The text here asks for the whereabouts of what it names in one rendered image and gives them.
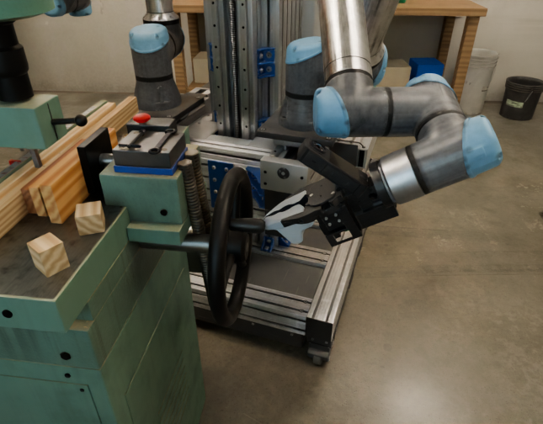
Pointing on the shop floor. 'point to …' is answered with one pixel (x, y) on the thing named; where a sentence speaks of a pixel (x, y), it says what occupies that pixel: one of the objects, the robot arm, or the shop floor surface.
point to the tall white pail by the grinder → (477, 80)
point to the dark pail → (521, 98)
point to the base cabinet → (117, 368)
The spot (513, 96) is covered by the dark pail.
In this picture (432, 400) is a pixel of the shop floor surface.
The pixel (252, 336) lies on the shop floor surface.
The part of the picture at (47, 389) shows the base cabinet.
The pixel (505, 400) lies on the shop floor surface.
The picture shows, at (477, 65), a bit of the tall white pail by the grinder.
